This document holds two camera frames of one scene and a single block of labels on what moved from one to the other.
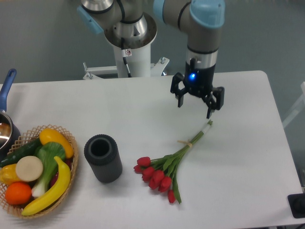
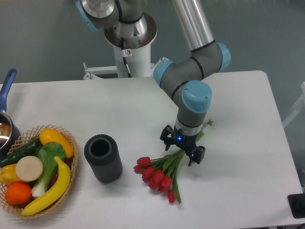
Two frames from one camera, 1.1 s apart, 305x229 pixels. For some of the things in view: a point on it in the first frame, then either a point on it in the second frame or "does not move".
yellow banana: x=61 y=185 does not move
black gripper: x=199 y=83 -> x=186 y=142
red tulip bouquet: x=159 y=172 does not move
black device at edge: x=297 y=203 does not move
